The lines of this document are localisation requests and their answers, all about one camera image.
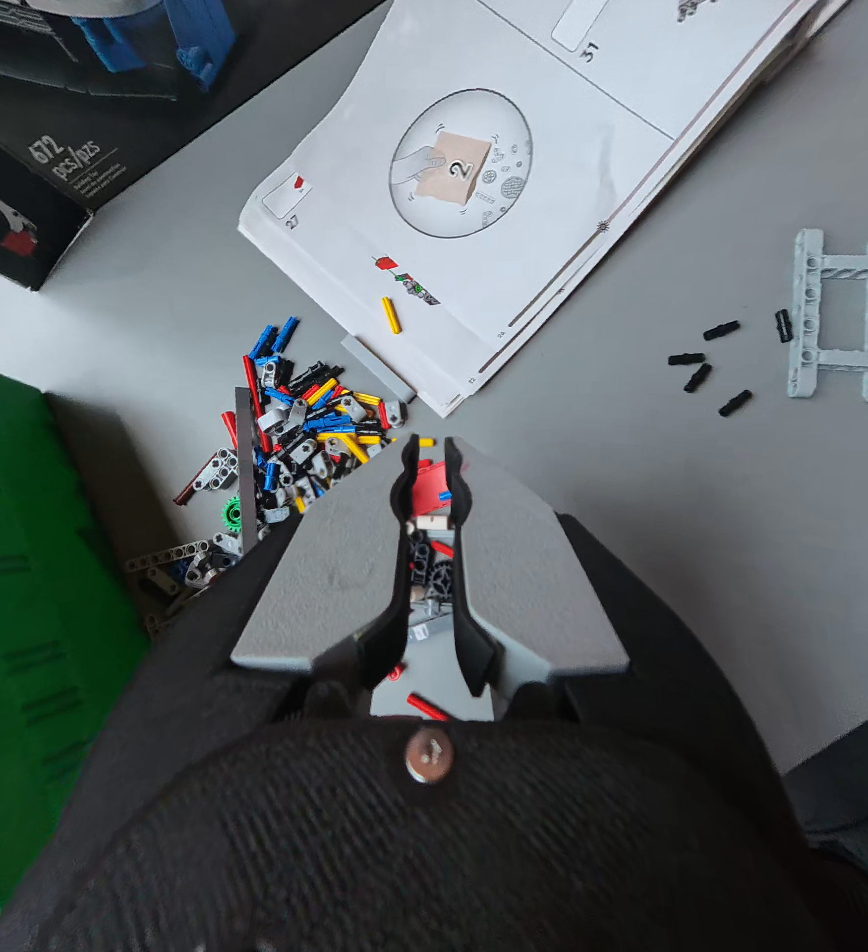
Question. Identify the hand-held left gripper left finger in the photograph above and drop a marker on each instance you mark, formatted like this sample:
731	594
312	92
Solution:
315	587

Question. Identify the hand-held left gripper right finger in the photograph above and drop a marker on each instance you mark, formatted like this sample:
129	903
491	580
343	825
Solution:
538	587

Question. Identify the pile of lego pieces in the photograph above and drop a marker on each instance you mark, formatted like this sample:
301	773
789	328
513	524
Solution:
307	431

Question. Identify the black lego pin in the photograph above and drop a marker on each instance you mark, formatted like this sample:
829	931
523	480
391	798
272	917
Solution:
686	358
698	378
783	326
735	402
722	330

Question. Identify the yellow lego axle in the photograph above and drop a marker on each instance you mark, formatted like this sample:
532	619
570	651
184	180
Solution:
391	316

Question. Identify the white lego instruction booklet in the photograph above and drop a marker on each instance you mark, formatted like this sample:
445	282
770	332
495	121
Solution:
575	186

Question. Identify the black lego set box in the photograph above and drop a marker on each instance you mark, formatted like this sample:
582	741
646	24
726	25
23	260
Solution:
144	126

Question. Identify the green plastic bin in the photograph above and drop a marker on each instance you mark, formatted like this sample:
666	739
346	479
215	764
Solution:
40	595

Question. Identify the dark cloth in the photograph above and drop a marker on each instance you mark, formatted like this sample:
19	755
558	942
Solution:
857	811

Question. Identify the light grey lego frame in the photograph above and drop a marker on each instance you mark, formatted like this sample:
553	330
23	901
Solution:
805	312

